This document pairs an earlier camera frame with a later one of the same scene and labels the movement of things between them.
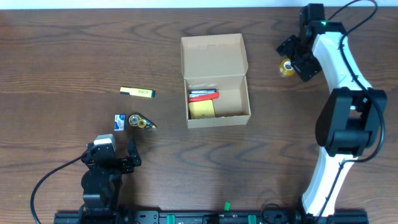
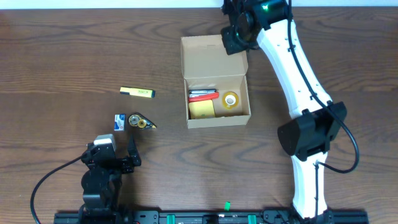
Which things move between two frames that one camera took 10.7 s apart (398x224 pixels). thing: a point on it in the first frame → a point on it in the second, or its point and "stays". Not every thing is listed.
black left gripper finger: [132, 150] stays
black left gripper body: [123, 163] stays
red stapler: [201, 94] stays
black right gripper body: [301, 58] → [232, 43]
